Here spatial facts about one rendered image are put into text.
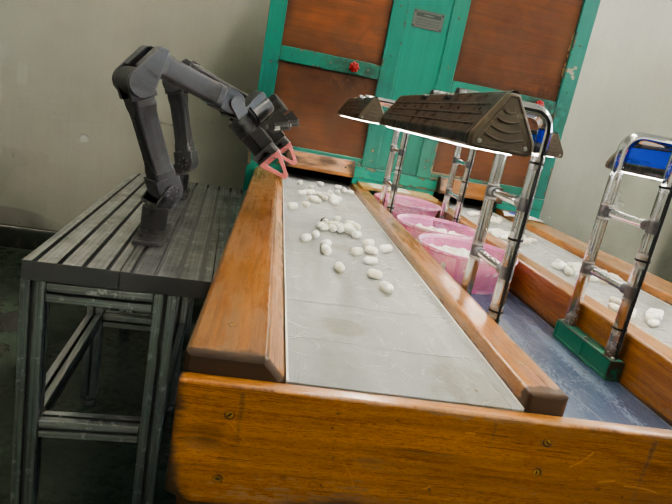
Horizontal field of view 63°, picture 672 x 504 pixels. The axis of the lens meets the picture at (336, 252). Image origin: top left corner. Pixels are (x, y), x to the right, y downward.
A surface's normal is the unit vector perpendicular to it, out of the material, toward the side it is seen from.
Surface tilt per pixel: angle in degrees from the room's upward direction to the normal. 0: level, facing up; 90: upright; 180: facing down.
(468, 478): 90
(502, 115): 90
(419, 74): 90
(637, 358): 90
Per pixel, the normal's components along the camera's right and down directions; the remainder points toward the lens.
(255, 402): 0.10, 0.26
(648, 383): -0.98, -0.15
